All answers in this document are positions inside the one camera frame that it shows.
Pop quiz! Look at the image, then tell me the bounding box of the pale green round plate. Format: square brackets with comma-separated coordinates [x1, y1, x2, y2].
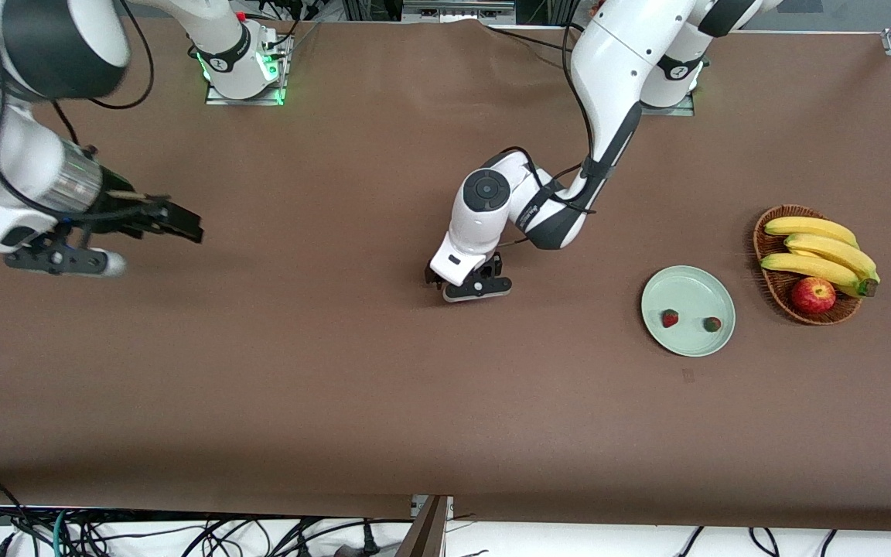
[641, 265, 736, 357]

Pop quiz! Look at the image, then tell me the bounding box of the brown table cover sheet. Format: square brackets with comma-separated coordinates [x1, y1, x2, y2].
[0, 14, 891, 535]

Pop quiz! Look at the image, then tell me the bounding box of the grey equipment box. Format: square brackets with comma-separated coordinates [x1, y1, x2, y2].
[401, 0, 517, 24]

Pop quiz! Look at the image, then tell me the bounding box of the brown woven basket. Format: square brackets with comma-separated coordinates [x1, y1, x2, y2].
[753, 204, 864, 326]

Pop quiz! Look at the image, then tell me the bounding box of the yellow banana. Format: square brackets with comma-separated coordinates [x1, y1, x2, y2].
[764, 217, 860, 248]
[760, 253, 865, 299]
[784, 234, 879, 283]

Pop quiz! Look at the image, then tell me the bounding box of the red apple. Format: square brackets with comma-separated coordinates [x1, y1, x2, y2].
[791, 277, 837, 315]

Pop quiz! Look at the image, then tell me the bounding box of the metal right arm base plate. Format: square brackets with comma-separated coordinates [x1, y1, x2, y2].
[206, 37, 292, 107]

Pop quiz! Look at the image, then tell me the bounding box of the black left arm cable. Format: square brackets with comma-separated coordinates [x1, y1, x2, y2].
[492, 22, 609, 248]

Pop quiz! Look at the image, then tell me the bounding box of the long black table cable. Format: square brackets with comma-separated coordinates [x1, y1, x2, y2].
[484, 26, 582, 56]

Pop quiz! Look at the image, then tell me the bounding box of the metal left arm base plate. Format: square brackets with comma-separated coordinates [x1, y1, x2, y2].
[641, 58, 696, 117]

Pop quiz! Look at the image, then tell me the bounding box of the aluminium frame post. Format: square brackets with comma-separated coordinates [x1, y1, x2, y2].
[395, 495, 454, 557]

